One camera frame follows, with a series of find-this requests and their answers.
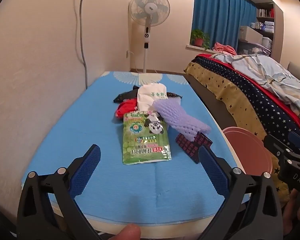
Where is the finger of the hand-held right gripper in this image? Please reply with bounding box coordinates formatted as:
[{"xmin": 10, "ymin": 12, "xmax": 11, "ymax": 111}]
[
  {"xmin": 289, "ymin": 130, "xmax": 300, "ymax": 147},
  {"xmin": 263, "ymin": 134, "xmax": 294, "ymax": 160}
]

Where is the pink round bin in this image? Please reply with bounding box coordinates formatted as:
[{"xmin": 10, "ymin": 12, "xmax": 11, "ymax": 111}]
[{"xmin": 222, "ymin": 127, "xmax": 273, "ymax": 177}]

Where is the pale purple foam fruit net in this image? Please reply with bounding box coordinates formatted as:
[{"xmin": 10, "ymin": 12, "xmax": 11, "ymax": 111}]
[{"xmin": 152, "ymin": 98, "xmax": 212, "ymax": 142}]

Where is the star print bedsheet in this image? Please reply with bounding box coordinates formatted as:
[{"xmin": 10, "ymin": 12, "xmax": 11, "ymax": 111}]
[{"xmin": 184, "ymin": 56, "xmax": 300, "ymax": 205}]

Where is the dark red-patterned packet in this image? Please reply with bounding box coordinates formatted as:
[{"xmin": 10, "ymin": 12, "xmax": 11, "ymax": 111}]
[{"xmin": 175, "ymin": 131, "xmax": 213, "ymax": 164}]

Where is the dark storage box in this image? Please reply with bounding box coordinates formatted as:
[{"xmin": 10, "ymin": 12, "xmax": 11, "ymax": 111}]
[{"xmin": 237, "ymin": 41, "xmax": 272, "ymax": 57}]

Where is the green panda snack packet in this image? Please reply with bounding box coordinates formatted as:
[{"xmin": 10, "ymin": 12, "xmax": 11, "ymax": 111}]
[{"xmin": 122, "ymin": 109, "xmax": 172, "ymax": 165}]

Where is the red plastic bag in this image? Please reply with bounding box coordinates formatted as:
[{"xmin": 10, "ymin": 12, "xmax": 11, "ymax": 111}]
[{"xmin": 114, "ymin": 98, "xmax": 138, "ymax": 121}]

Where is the white paper bag green print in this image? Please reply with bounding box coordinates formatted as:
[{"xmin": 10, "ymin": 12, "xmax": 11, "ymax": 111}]
[{"xmin": 136, "ymin": 83, "xmax": 168, "ymax": 112}]

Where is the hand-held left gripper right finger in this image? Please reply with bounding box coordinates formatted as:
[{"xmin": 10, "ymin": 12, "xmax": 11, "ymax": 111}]
[{"xmin": 198, "ymin": 145, "xmax": 283, "ymax": 240}]

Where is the cardboard box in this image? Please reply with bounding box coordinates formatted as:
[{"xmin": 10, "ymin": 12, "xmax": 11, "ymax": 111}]
[{"xmin": 239, "ymin": 26, "xmax": 263, "ymax": 44}]

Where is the potted green plant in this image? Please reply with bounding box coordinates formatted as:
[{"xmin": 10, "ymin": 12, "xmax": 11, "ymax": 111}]
[{"xmin": 190, "ymin": 29, "xmax": 211, "ymax": 50}]

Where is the white standing fan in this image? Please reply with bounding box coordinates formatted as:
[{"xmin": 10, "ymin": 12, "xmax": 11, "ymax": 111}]
[{"xmin": 128, "ymin": 0, "xmax": 170, "ymax": 74}]

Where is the wooden wall shelf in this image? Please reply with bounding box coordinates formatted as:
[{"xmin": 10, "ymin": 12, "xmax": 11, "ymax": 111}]
[{"xmin": 255, "ymin": 2, "xmax": 275, "ymax": 55}]

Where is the person's right hand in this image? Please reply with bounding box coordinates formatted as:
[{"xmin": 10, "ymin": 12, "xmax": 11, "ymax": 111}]
[{"xmin": 282, "ymin": 189, "xmax": 300, "ymax": 233}]

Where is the pink cloth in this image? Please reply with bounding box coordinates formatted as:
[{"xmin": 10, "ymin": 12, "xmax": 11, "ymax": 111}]
[{"xmin": 213, "ymin": 42, "xmax": 237, "ymax": 55}]

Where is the person's left hand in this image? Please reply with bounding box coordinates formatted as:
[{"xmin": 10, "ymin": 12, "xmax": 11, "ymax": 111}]
[{"xmin": 114, "ymin": 224, "xmax": 142, "ymax": 240}]

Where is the beige headboard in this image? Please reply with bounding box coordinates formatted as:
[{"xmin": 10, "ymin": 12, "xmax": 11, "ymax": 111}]
[{"xmin": 287, "ymin": 61, "xmax": 300, "ymax": 83}]

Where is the black fabric pouch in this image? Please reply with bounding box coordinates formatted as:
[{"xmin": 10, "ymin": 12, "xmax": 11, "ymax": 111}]
[{"xmin": 112, "ymin": 85, "xmax": 140, "ymax": 104}]

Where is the grey wall cable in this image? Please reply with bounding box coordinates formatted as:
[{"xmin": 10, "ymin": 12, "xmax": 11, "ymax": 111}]
[{"xmin": 76, "ymin": 0, "xmax": 89, "ymax": 90}]

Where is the light blue plaid quilt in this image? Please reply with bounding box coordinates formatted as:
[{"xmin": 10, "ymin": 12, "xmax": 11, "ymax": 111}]
[{"xmin": 221, "ymin": 54, "xmax": 300, "ymax": 125}]

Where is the red blanket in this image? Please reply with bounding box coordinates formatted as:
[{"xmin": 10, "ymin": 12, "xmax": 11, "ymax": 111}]
[{"xmin": 199, "ymin": 53, "xmax": 300, "ymax": 140}]

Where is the dark grey bed frame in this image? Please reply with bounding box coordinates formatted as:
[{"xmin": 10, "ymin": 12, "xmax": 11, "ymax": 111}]
[{"xmin": 184, "ymin": 74, "xmax": 240, "ymax": 130}]

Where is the blue curtain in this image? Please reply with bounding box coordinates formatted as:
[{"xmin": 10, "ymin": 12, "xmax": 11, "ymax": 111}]
[{"xmin": 191, "ymin": 0, "xmax": 257, "ymax": 55}]

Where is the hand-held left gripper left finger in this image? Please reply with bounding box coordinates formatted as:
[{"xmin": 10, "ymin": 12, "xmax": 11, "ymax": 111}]
[{"xmin": 16, "ymin": 144, "xmax": 102, "ymax": 240}]

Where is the white windowsill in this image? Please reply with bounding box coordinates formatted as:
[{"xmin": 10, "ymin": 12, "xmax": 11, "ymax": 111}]
[{"xmin": 185, "ymin": 44, "xmax": 217, "ymax": 55}]

